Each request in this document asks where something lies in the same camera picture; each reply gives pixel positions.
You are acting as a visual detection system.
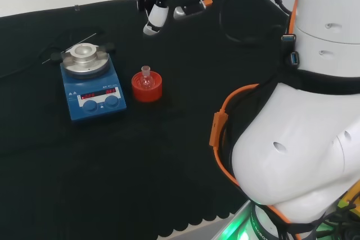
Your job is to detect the clear round-bottom glass flask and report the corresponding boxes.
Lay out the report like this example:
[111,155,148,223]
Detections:
[139,65,155,89]

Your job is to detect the thin steel probe rod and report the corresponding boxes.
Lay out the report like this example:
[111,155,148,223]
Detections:
[42,32,98,65]

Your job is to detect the blue-base heater with steel plate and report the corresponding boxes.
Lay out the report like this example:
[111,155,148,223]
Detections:
[50,42,128,126]

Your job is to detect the black bench cloth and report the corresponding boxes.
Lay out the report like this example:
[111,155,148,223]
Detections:
[0,0,295,240]

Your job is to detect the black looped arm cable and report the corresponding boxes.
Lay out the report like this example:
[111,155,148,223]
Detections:
[219,0,294,47]

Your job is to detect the red ribbed flask ring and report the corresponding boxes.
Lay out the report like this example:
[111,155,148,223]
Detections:
[131,71,163,103]

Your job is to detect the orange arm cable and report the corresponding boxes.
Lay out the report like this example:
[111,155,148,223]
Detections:
[196,0,300,227]

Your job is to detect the black arm strap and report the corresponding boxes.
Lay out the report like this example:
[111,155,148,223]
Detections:
[276,67,360,95]

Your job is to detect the thin black probe cable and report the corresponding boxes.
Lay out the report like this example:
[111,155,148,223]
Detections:
[0,26,85,79]

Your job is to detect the pale metal base plate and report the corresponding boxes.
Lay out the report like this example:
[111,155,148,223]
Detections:
[156,200,254,240]

